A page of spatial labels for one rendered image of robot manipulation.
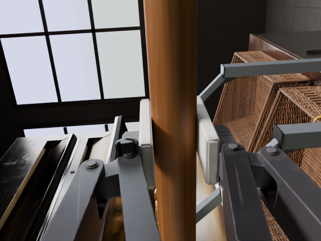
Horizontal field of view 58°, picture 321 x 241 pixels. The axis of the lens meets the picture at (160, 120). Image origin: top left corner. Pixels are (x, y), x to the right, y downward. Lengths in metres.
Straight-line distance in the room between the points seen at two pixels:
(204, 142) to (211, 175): 0.02
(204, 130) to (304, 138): 0.50
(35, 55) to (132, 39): 1.01
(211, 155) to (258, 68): 0.94
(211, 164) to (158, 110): 0.05
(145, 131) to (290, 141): 0.51
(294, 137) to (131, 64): 2.60
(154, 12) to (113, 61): 2.96
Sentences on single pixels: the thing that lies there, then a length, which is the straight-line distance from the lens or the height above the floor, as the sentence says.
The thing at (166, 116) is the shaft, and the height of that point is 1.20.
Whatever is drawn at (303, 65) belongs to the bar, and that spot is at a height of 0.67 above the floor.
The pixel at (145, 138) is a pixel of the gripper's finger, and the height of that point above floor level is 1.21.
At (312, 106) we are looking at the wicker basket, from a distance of 1.06.
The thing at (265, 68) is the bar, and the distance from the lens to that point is 1.10.
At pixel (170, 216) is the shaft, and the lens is 0.22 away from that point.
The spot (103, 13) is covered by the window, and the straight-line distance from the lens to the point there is 3.08.
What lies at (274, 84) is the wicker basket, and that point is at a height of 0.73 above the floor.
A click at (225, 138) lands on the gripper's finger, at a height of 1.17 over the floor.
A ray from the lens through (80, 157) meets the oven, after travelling 1.71.
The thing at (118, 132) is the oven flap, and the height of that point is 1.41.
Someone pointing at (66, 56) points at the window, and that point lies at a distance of 3.20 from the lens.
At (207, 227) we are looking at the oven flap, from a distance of 1.24.
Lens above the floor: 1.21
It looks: 1 degrees down
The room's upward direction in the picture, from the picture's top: 94 degrees counter-clockwise
